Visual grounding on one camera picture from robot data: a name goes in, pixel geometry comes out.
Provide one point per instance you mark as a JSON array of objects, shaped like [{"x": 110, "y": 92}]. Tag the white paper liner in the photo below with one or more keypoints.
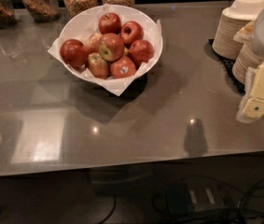
[{"x": 116, "y": 86}]

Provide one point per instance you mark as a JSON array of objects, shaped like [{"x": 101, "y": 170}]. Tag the red yellow apple front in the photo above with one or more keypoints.
[{"x": 98, "y": 66}]

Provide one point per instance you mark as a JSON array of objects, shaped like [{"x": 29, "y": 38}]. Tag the red apple far left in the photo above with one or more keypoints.
[{"x": 74, "y": 53}]

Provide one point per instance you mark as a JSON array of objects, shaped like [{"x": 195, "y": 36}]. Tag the back stack paper bowls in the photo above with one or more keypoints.
[{"x": 232, "y": 19}]

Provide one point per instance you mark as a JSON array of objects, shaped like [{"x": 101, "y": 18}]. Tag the black rubber mat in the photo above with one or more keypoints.
[{"x": 231, "y": 80}]

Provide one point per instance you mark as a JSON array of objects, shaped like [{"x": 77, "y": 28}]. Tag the black power adapter box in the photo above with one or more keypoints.
[{"x": 187, "y": 198}]

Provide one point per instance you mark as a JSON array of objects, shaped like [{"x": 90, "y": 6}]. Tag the red yellow apple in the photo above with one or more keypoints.
[
  {"x": 110, "y": 47},
  {"x": 98, "y": 66}
]

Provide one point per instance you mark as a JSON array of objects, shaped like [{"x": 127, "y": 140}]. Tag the pale apple behind centre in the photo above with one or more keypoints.
[{"x": 92, "y": 42}]

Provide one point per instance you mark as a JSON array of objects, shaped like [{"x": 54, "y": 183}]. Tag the front stack paper bowls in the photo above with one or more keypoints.
[{"x": 244, "y": 58}]

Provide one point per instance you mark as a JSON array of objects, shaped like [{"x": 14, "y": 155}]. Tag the red apple with sticker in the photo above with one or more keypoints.
[{"x": 123, "y": 67}]

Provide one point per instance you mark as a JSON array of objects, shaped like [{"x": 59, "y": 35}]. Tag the red apple back right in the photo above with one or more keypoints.
[{"x": 130, "y": 32}]

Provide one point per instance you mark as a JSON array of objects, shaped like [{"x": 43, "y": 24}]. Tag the glass jar dark cereal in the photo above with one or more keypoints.
[{"x": 42, "y": 10}]

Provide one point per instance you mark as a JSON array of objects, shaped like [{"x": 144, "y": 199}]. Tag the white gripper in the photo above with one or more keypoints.
[{"x": 252, "y": 107}]

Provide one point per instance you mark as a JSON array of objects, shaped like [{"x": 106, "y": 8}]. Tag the red apple top back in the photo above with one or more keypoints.
[{"x": 109, "y": 23}]

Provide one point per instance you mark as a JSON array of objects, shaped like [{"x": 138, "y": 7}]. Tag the stack paper bowls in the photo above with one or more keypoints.
[
  {"x": 244, "y": 58},
  {"x": 232, "y": 19}
]

